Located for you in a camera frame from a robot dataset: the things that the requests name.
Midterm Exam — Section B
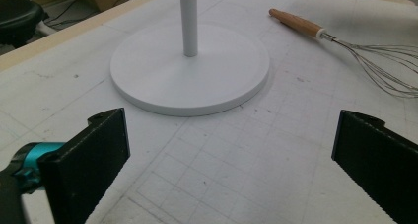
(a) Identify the wooden-handled wire whisk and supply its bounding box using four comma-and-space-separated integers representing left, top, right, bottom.
268, 8, 418, 100

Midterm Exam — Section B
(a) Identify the black round stool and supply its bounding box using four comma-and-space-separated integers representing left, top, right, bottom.
0, 0, 47, 49

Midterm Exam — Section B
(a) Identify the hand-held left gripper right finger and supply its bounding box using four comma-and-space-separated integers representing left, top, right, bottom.
330, 110, 418, 224

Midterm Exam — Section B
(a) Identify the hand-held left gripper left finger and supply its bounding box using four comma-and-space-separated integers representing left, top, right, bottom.
37, 107, 131, 224

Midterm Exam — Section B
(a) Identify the white round-base stand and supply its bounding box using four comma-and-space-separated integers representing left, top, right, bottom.
109, 0, 271, 117

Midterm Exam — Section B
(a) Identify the black floor cable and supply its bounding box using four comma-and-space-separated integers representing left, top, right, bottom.
43, 0, 100, 30

